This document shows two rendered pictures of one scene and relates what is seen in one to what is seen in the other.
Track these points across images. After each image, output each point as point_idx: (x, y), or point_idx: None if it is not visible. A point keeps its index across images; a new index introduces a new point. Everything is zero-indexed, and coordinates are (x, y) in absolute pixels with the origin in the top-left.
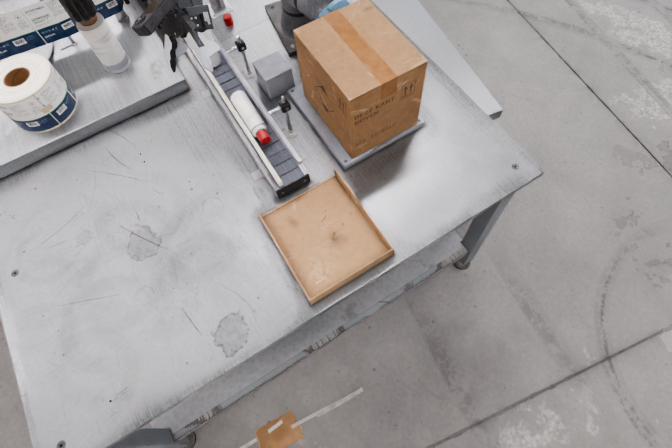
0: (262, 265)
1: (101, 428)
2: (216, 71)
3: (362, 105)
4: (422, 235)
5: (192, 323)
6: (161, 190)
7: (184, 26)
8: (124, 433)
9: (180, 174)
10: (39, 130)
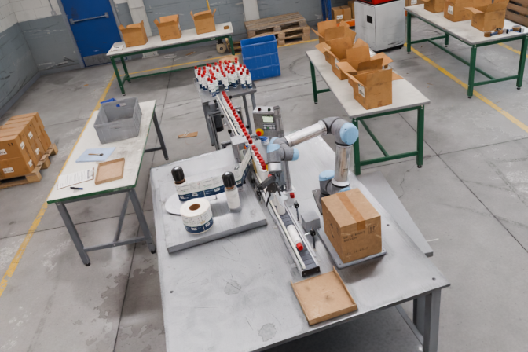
0: (288, 305)
1: None
2: (282, 216)
3: (347, 231)
4: (374, 303)
5: (249, 324)
6: (245, 266)
7: (276, 188)
8: None
9: (255, 261)
10: (195, 232)
